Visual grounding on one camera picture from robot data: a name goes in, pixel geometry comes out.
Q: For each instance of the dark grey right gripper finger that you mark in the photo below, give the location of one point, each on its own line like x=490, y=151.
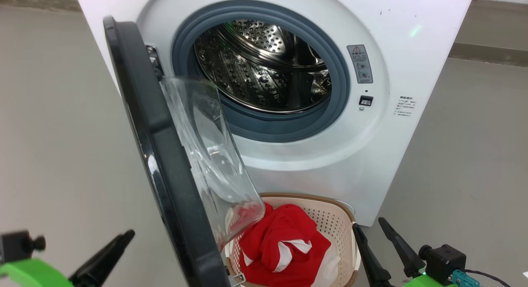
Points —
x=404, y=254
x=371, y=266

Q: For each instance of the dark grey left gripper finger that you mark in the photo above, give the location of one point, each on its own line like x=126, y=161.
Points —
x=103, y=266

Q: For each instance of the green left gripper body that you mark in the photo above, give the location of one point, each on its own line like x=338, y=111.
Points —
x=33, y=274

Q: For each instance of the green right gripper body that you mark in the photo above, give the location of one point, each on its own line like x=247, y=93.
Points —
x=427, y=282

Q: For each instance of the red and white garment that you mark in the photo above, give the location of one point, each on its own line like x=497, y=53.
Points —
x=288, y=237

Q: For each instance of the dark grey glass washer door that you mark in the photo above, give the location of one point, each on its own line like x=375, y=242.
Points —
x=165, y=155

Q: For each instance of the cream perforated laundry basket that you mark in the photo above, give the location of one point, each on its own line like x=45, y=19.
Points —
x=334, y=221

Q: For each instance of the black door latch socket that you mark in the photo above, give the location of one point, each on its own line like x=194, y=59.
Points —
x=366, y=100

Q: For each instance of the grey rubber door gasket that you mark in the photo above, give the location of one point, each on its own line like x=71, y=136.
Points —
x=342, y=89

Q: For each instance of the white washing machine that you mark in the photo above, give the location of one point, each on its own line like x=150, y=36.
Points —
x=412, y=72

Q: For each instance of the metal door hinge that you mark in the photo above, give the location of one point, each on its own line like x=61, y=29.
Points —
x=153, y=58

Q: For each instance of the grey warning sticker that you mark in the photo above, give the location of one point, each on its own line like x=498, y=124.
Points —
x=360, y=64

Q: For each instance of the perforated steel washer drum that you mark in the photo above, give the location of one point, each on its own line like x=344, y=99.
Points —
x=255, y=72

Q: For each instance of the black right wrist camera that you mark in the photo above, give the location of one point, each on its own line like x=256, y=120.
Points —
x=445, y=260

